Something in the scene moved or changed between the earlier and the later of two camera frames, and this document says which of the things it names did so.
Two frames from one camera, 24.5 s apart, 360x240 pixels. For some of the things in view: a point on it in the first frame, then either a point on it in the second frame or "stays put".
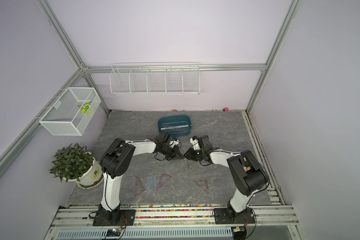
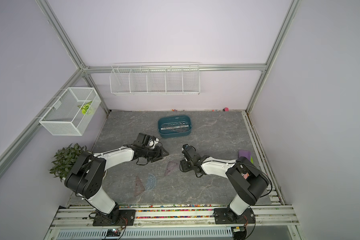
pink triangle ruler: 164,178 -> 171,165
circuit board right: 239,232 stays put
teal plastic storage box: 177,125 stays put
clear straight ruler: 166,128 stays put
